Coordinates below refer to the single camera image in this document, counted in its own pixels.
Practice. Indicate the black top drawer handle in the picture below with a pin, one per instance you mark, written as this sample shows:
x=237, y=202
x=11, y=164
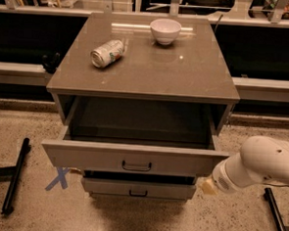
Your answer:
x=136, y=167

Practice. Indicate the grey lower drawer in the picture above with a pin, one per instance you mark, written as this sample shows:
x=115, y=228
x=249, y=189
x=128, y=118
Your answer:
x=155, y=190

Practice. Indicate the white ceramic bowl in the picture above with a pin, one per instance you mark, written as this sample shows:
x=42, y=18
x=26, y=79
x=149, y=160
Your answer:
x=165, y=31

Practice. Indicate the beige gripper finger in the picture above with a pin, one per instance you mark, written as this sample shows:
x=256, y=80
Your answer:
x=208, y=187

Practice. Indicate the black stand leg right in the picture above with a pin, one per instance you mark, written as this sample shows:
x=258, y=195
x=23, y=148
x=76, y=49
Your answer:
x=279, y=224

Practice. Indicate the black drawer handle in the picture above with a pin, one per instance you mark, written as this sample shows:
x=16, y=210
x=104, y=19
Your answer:
x=138, y=194
x=136, y=167

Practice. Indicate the black stand leg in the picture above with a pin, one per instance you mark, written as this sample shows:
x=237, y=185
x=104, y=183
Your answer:
x=279, y=224
x=12, y=174

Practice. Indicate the crushed silver soda can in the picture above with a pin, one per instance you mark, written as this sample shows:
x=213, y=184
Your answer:
x=107, y=53

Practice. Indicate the grey top drawer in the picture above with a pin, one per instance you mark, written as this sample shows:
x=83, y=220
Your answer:
x=89, y=155

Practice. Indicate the black lower drawer handle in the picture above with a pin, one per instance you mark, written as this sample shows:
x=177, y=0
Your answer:
x=138, y=194

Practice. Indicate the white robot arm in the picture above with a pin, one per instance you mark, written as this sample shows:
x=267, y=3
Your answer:
x=260, y=160

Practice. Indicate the black clamp on rail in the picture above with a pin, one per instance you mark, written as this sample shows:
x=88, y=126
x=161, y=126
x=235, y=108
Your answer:
x=50, y=63

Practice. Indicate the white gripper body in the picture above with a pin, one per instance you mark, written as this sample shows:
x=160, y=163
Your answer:
x=221, y=178

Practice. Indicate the blue tape cross mark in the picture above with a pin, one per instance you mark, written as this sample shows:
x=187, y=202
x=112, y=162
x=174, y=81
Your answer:
x=59, y=179

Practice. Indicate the grey drawer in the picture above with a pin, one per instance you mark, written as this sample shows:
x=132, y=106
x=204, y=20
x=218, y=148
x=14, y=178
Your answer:
x=155, y=190
x=89, y=155

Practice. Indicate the black stand leg left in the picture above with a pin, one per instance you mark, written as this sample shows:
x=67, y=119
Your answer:
x=12, y=174

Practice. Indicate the grey drawer cabinet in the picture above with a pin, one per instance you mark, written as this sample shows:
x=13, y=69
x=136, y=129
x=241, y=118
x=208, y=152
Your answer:
x=177, y=96

